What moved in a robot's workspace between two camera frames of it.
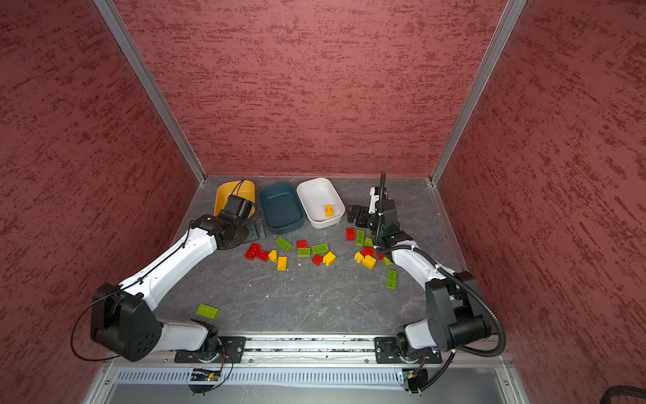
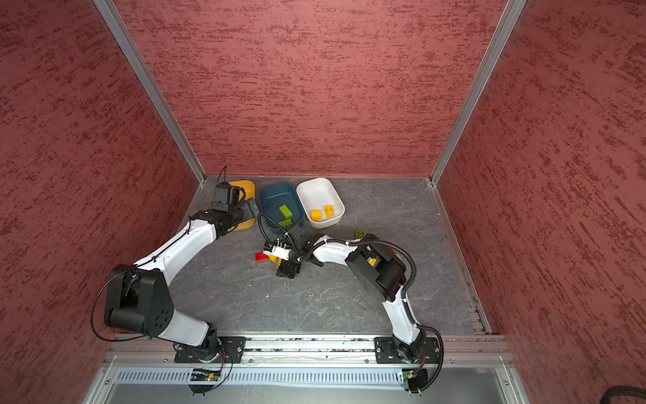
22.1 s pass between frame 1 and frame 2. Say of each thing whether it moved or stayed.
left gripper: moved
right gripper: moved
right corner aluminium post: stayed
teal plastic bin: stayed
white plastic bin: stayed
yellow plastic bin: stayed
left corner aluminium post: stayed
